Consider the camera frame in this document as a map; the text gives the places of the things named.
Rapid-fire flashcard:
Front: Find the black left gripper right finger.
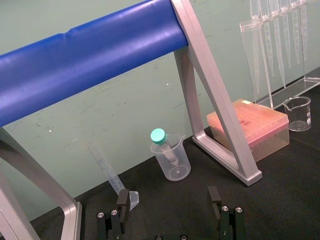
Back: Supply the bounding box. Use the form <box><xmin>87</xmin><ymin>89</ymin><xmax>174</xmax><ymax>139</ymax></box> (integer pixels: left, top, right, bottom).
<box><xmin>207</xmin><ymin>186</ymin><xmax>248</xmax><ymax>240</ymax></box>

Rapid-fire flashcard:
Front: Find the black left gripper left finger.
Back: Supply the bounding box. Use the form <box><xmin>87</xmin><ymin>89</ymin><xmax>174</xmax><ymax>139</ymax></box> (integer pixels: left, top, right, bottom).
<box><xmin>96</xmin><ymin>189</ymin><xmax>131</xmax><ymax>240</ymax></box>

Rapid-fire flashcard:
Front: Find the clear plastic beaker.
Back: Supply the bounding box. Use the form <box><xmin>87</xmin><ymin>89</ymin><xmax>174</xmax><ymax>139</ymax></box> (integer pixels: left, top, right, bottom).
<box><xmin>149</xmin><ymin>133</ymin><xmax>192</xmax><ymax>182</ymax></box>

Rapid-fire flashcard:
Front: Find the test tube with green cap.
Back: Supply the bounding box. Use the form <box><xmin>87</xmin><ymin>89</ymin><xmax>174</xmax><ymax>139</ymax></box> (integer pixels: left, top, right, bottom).
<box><xmin>150</xmin><ymin>128</ymin><xmax>180</xmax><ymax>167</ymax></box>

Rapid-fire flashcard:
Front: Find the small clear glass beaker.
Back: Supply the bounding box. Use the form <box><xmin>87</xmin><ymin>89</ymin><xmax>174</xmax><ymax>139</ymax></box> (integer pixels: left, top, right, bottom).
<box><xmin>282</xmin><ymin>96</ymin><xmax>312</xmax><ymax>132</ymax></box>

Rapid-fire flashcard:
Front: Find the clear plastic graduated cylinder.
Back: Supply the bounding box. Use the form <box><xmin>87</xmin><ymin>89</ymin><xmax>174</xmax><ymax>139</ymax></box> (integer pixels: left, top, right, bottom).
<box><xmin>87</xmin><ymin>144</ymin><xmax>140</xmax><ymax>211</ymax></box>

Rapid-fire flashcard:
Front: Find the pink pipette tip box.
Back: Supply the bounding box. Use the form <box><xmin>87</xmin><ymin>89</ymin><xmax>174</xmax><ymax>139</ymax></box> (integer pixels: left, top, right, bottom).
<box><xmin>206</xmin><ymin>98</ymin><xmax>291</xmax><ymax>162</ymax></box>

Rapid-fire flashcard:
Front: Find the clear acrylic pipette stand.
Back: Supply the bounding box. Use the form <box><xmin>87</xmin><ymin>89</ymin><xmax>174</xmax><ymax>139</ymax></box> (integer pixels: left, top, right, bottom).
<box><xmin>239</xmin><ymin>19</ymin><xmax>320</xmax><ymax>110</ymax></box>

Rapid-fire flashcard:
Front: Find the blue cylinder roll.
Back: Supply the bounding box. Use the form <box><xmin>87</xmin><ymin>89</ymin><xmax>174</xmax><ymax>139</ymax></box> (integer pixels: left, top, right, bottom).
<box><xmin>0</xmin><ymin>0</ymin><xmax>189</xmax><ymax>128</ymax></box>

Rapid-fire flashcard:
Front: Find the clear plastic pipette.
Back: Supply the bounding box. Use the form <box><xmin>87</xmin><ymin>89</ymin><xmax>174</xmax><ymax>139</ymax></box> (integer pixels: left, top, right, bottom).
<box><xmin>278</xmin><ymin>0</ymin><xmax>293</xmax><ymax>69</ymax></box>
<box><xmin>268</xmin><ymin>0</ymin><xmax>287</xmax><ymax>89</ymax></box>
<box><xmin>249</xmin><ymin>0</ymin><xmax>262</xmax><ymax>95</ymax></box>
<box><xmin>298</xmin><ymin>0</ymin><xmax>309</xmax><ymax>61</ymax></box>
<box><xmin>259</xmin><ymin>0</ymin><xmax>275</xmax><ymax>77</ymax></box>
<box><xmin>289</xmin><ymin>0</ymin><xmax>301</xmax><ymax>64</ymax></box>

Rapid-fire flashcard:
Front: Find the grey metal triangular frame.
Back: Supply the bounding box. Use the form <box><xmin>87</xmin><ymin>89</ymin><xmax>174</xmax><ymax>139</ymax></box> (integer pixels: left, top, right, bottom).
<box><xmin>171</xmin><ymin>0</ymin><xmax>263</xmax><ymax>187</ymax></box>
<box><xmin>0</xmin><ymin>127</ymin><xmax>83</xmax><ymax>240</ymax></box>

